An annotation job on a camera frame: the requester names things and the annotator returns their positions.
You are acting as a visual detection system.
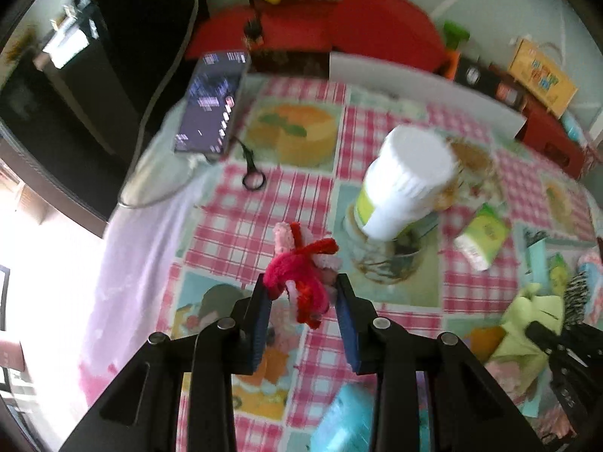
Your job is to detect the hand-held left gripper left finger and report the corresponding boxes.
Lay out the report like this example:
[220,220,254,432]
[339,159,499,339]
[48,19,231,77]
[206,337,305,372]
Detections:
[59,273,274,452]

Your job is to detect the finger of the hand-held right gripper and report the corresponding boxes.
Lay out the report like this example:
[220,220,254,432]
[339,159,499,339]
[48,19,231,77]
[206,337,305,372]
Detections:
[525,320,603,438]

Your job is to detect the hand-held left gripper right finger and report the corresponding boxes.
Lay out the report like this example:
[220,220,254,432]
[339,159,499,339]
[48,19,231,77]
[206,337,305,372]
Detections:
[335,273,549,452]

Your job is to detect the yellow-green cloth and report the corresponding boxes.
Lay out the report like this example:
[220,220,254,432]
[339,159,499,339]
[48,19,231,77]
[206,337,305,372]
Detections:
[492,282,566,382]

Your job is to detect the red plush toy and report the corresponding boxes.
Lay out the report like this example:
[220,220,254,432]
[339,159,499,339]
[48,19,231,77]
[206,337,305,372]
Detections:
[263,221,341,328]

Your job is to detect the black white patterned cloth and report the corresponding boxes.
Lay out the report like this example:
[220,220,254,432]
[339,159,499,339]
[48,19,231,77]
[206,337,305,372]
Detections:
[563,270,592,328]

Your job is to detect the teal plastic toy case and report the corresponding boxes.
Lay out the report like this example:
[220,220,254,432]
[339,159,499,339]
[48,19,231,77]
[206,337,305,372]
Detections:
[308,381,432,452]

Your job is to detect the green tissue packet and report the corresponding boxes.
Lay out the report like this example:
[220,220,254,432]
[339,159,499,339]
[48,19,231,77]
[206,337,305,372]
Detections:
[453,202,512,271]

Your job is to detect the printed checkered tablecloth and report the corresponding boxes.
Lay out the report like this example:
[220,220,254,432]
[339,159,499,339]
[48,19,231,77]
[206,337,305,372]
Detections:
[78,75,603,452]

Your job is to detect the white plastic bottle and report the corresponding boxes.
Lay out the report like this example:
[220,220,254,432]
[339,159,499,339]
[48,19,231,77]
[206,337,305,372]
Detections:
[344,125,455,241]

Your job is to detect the red carton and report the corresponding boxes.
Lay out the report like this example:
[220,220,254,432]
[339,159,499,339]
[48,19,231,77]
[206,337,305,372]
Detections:
[516,104,587,180]

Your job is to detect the light blue tissue packet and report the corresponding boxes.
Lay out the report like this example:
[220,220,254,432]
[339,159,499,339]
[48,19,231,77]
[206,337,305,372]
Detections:
[560,113,589,147]

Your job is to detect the smartphone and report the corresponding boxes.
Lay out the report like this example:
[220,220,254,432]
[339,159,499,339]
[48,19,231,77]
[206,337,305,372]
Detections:
[173,50,250,157]

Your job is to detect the white board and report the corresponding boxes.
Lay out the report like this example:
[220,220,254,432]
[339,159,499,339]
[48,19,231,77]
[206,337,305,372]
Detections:
[328,52,528,141]

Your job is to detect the black box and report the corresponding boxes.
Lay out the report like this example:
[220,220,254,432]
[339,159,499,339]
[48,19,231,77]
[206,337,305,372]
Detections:
[455,56,528,111]

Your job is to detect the black clip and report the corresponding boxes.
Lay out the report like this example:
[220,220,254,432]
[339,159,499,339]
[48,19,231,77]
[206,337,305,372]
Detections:
[244,18,265,50]

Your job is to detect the large red gift box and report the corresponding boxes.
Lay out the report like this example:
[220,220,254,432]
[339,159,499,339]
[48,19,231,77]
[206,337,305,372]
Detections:
[186,0,448,64]

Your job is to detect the black cabinet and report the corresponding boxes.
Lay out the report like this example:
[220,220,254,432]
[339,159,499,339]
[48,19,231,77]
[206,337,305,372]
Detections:
[0,0,210,236]

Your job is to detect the green round knob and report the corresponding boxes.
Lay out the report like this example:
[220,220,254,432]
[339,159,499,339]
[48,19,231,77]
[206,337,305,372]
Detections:
[443,20,472,50]

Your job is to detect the yellow artificial flowers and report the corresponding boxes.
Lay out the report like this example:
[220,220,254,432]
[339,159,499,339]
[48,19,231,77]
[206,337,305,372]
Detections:
[5,28,34,62]

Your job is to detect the white cable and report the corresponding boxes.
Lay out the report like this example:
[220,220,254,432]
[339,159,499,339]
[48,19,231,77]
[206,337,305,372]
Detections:
[118,0,203,208]

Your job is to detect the yellow box with handle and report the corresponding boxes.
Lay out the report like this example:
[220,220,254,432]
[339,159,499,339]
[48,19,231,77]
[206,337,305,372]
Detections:
[509,38,579,118]

